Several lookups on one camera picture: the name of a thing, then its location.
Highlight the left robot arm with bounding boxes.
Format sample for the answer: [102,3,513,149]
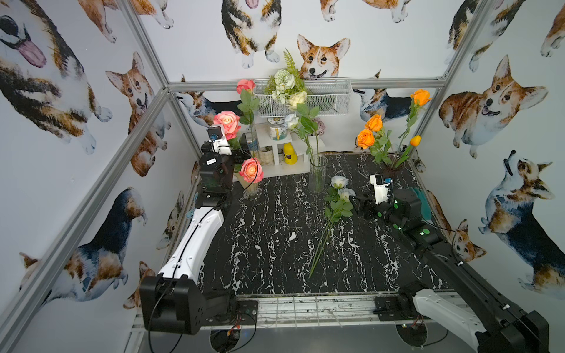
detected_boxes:
[140,141,251,335]

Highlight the white wire basket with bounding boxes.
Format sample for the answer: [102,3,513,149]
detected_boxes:
[255,77,353,118]

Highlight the pink rose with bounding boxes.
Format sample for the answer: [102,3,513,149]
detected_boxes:
[212,110,245,151]
[238,158,264,184]
[236,79,260,133]

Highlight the yellow fluted vase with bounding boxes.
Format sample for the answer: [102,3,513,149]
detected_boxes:
[234,154,264,200]

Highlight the small pink potted flower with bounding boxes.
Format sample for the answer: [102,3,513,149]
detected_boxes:
[313,118,326,136]

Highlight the woven small jar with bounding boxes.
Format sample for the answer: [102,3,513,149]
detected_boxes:
[258,146,275,166]

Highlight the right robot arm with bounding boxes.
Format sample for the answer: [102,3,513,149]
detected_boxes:
[353,189,550,352]

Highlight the white wooden shelf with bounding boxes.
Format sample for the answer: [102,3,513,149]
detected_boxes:
[255,124,310,178]

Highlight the purple glass vase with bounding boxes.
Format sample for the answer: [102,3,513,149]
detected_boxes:
[378,152,406,179]

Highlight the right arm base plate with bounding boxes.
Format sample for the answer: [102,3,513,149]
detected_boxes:
[373,294,419,322]

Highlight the teal rubber glove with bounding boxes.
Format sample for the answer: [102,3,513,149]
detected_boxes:
[411,188,432,221]

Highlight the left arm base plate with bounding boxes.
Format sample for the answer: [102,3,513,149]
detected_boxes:
[205,299,259,327]

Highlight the white lidded jar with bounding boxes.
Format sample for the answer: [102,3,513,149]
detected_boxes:
[267,117,287,141]

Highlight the cream rose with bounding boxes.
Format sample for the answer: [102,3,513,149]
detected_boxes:
[285,90,323,177]

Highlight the orange tulip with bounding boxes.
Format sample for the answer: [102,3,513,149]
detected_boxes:
[393,135,422,168]

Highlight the orange rose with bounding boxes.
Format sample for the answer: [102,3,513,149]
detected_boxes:
[398,90,432,154]
[365,114,391,138]
[356,129,392,166]

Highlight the yellow bottle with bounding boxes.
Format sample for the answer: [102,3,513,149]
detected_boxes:
[283,143,298,165]

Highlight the white green artificial bouquet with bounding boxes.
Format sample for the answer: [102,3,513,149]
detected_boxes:
[264,49,308,110]

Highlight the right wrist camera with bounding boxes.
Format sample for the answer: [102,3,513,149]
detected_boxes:
[369,174,393,204]

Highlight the white rose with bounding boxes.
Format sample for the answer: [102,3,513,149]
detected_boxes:
[325,175,350,211]
[285,107,320,170]
[308,187,356,278]

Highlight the clear glass cylinder vase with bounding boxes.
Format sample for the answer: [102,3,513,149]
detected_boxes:
[308,154,328,194]

